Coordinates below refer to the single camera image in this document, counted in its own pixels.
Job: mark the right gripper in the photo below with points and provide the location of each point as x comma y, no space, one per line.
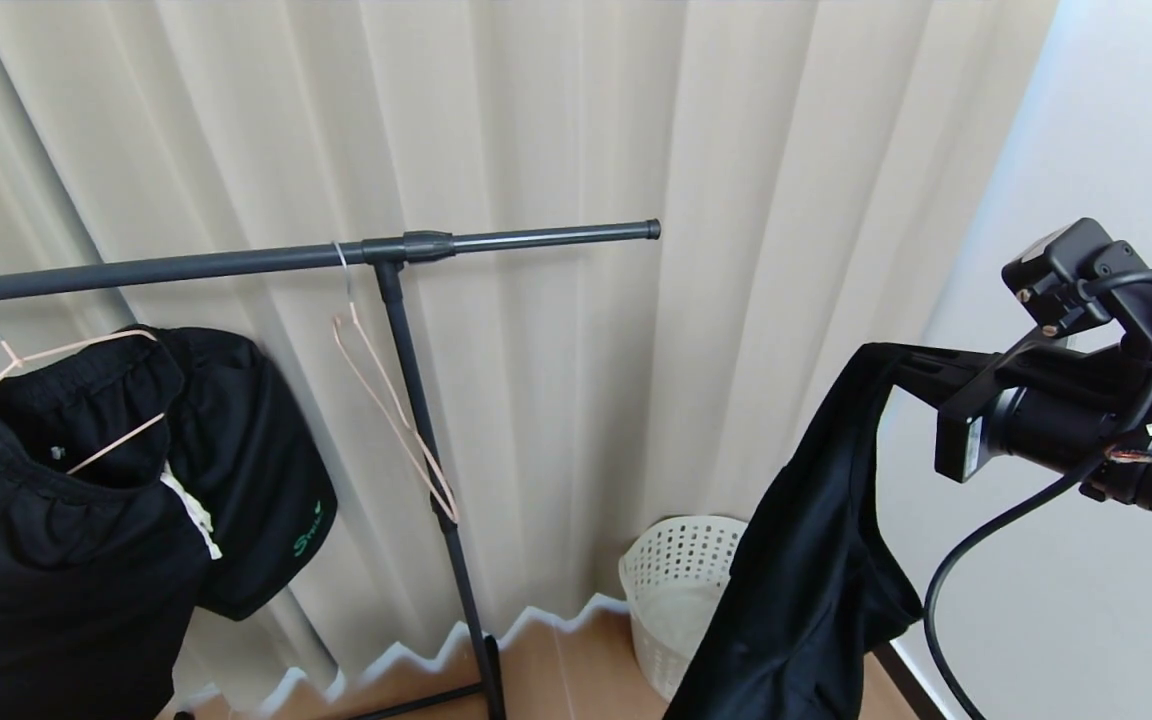
1046,425

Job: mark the heap of clothes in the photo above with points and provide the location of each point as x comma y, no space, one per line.
816,560

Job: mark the pink clothes hanger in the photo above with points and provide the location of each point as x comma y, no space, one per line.
441,495
116,443

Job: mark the black shorts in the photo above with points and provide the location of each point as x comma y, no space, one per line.
56,600

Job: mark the white laundry basket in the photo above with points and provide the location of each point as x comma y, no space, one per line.
666,600

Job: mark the black clothes rack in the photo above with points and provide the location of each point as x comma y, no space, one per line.
236,262

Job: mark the beige curtain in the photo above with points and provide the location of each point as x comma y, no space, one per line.
636,120

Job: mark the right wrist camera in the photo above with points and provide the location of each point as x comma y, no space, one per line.
1066,270

